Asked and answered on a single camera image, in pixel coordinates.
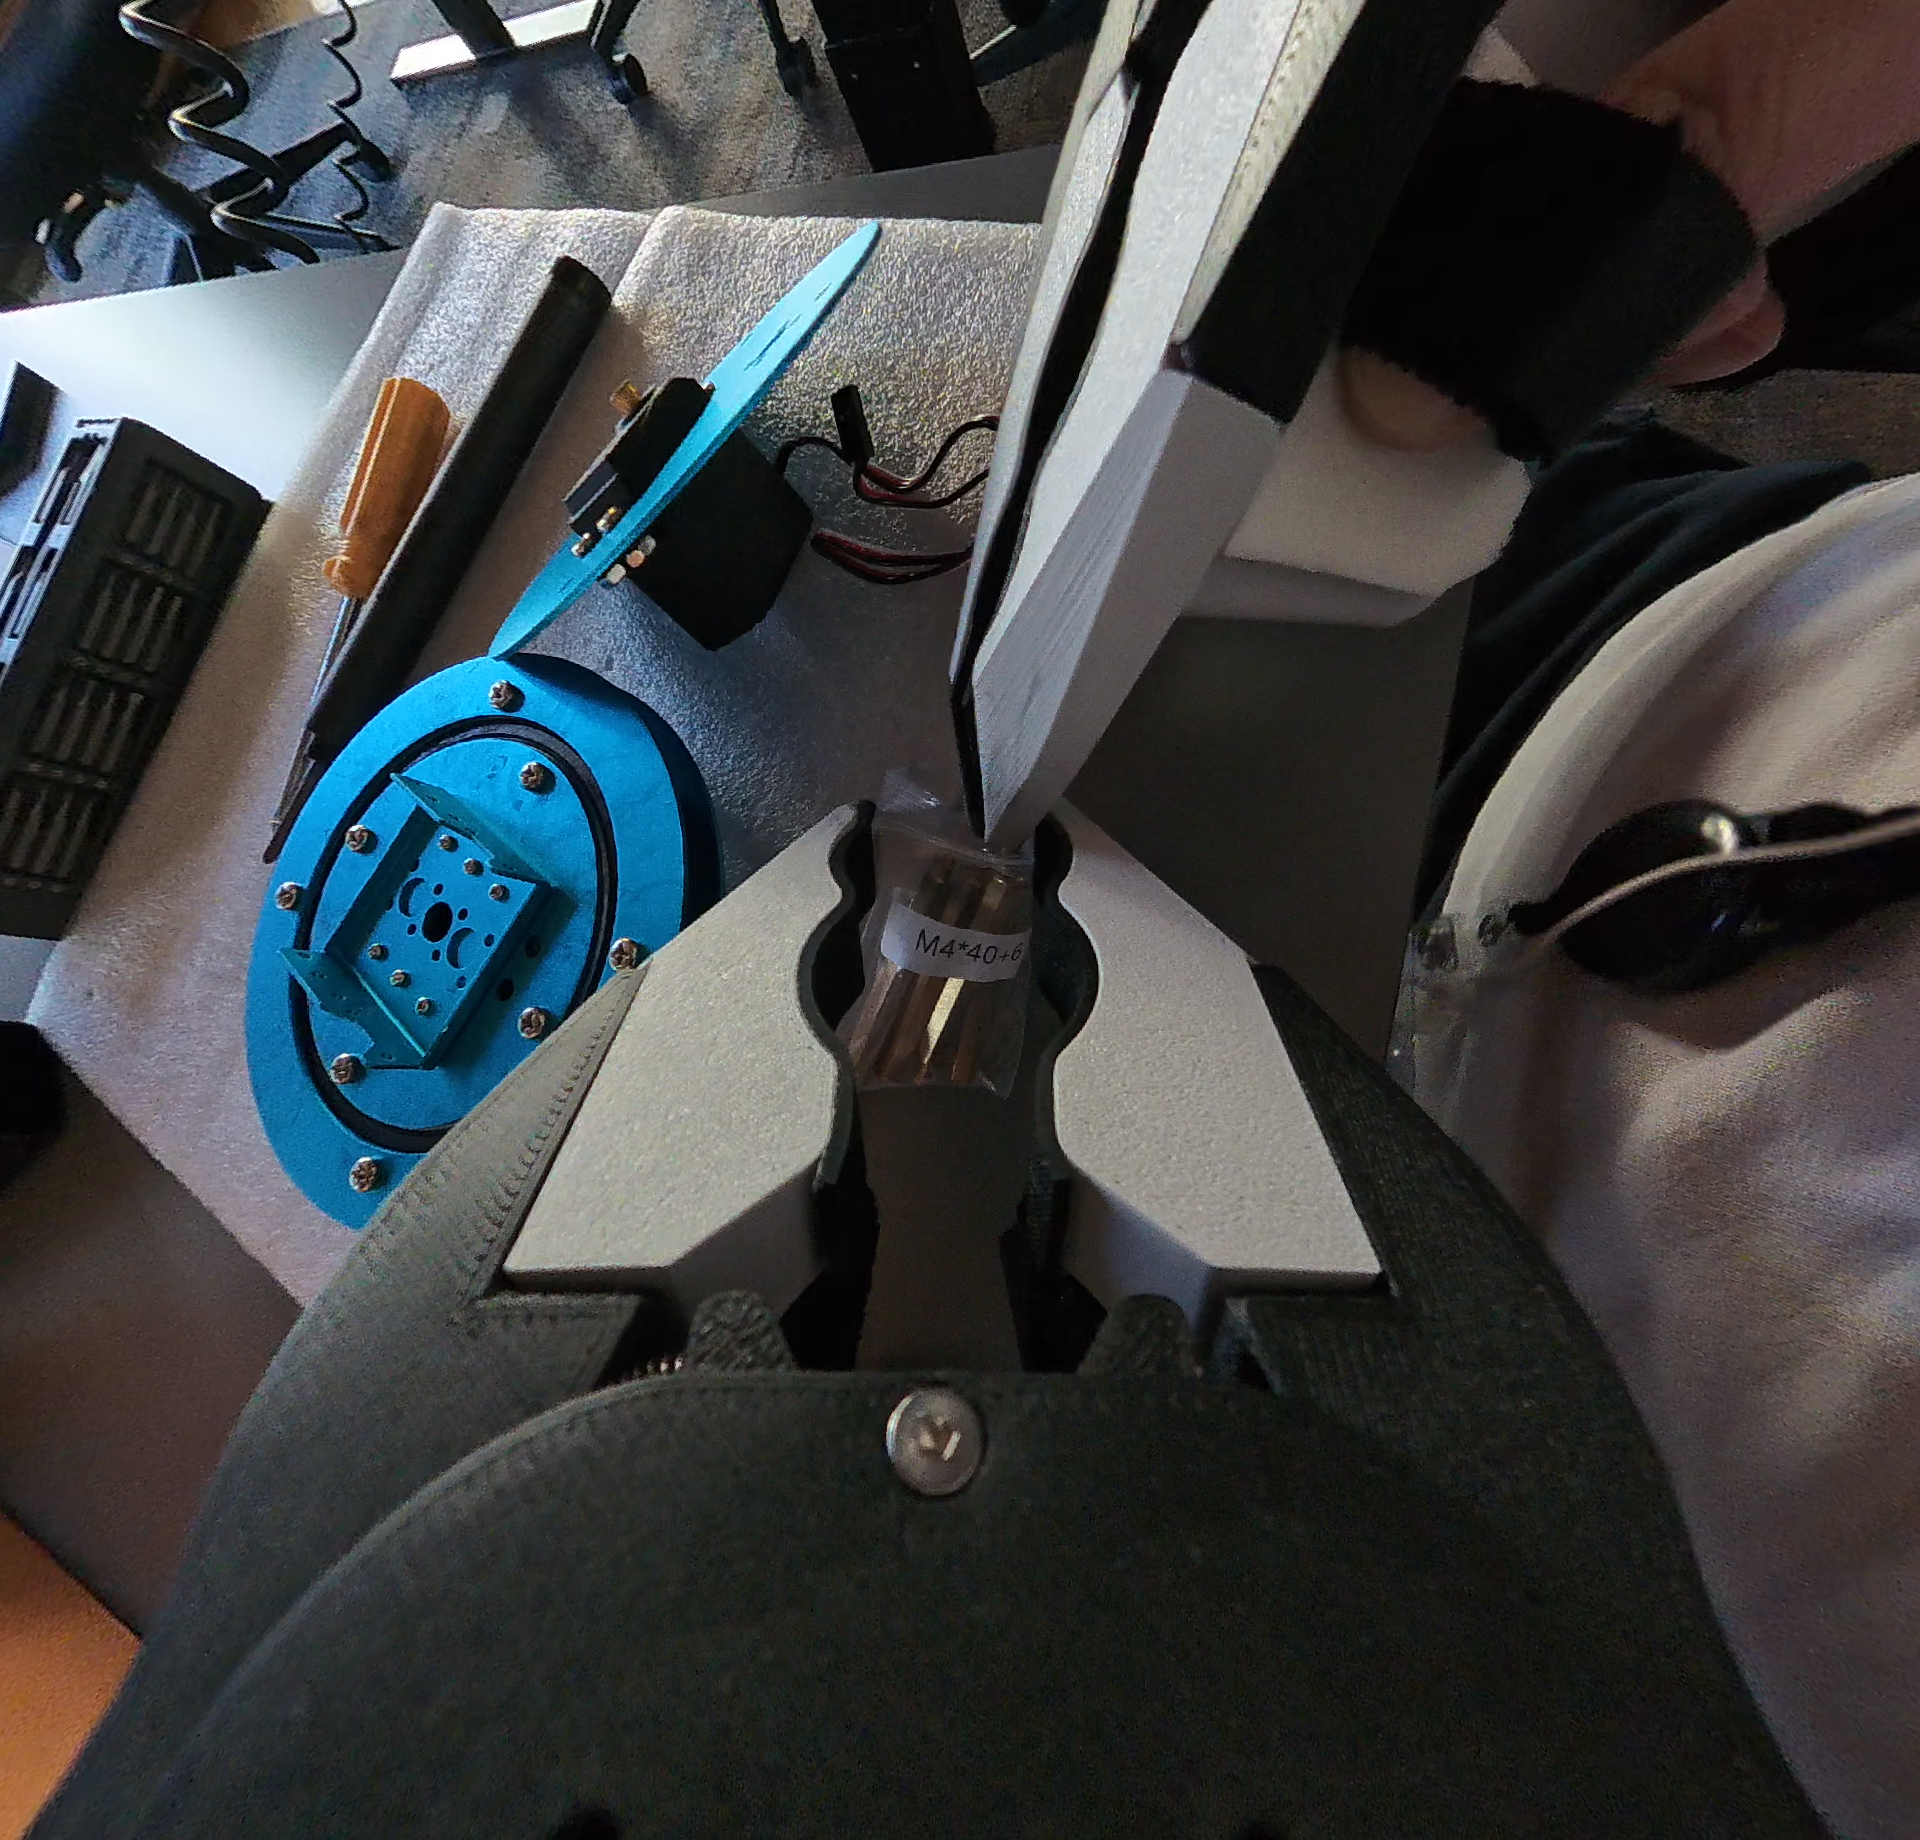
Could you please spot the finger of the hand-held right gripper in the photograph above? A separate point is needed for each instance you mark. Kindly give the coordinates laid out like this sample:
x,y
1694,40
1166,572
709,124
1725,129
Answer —
x,y
1111,581
1072,311

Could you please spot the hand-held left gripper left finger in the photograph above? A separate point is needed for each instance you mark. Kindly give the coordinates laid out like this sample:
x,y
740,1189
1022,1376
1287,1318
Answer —
x,y
675,1122

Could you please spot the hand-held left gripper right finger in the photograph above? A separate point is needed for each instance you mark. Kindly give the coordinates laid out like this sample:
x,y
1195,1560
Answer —
x,y
1201,1122

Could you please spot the clear bag of brass standoffs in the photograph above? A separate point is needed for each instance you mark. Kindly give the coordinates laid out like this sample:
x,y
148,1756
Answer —
x,y
946,998

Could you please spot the grey desk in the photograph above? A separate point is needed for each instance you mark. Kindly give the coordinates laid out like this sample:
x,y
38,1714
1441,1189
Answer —
x,y
1319,759

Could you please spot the person's right hand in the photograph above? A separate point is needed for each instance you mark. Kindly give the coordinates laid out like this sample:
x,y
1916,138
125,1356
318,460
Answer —
x,y
1784,55

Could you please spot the blue round metal base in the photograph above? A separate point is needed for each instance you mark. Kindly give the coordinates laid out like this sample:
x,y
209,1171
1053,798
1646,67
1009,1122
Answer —
x,y
600,759

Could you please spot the blue disc with black servo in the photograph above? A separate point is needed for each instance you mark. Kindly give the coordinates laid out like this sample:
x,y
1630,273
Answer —
x,y
720,519

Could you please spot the white foam mat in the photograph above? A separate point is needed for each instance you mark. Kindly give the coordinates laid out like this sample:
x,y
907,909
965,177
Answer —
x,y
194,972

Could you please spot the person's white shirt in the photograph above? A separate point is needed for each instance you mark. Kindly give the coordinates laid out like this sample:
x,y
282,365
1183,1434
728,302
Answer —
x,y
1725,1271

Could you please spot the grey table leg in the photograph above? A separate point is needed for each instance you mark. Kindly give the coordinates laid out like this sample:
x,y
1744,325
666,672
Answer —
x,y
509,51

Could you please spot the black bit set case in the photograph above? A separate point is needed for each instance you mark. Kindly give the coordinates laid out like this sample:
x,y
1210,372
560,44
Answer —
x,y
119,640

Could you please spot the black office chair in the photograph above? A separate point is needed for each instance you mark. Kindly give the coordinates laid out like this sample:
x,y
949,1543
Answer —
x,y
60,69

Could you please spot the black frame table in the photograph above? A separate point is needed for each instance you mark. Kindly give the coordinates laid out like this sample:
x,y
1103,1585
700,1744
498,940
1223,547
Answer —
x,y
900,69

